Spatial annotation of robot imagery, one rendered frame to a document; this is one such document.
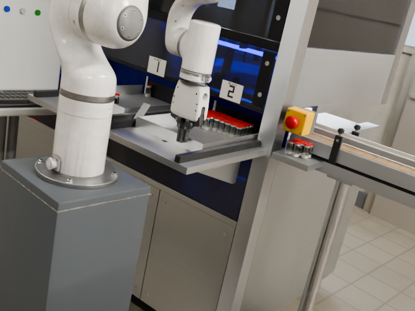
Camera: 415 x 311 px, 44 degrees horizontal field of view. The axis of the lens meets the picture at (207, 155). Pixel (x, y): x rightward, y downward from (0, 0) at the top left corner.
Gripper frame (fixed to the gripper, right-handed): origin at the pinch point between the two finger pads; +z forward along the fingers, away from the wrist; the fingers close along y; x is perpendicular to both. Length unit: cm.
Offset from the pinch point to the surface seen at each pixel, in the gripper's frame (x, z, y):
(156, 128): -1.4, 1.7, 11.3
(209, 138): -17.8, 3.7, 3.3
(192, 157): 4.4, 3.3, -8.2
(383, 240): -221, 89, -11
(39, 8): -11, -21, 88
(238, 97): -29.8, -9.1, 3.8
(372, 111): -265, 17, 36
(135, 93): -34, 4, 53
